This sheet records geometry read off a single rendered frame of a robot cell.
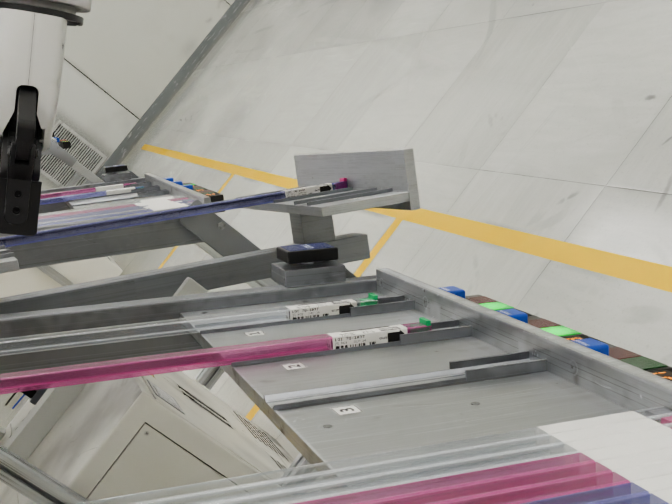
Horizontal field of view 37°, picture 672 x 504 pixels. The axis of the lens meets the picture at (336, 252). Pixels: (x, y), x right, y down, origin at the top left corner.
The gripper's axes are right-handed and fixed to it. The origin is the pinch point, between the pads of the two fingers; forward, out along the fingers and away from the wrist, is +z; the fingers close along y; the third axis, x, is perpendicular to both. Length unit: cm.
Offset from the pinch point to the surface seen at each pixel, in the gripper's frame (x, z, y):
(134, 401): 25, 38, -85
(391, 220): 115, 11, -198
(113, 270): 68, 68, -440
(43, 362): 4.0, 13.4, -7.9
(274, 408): 15.4, 8.0, 23.3
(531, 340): 33.8, 3.1, 21.3
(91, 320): 7.7, 9.4, -7.9
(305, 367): 19.9, 7.3, 15.0
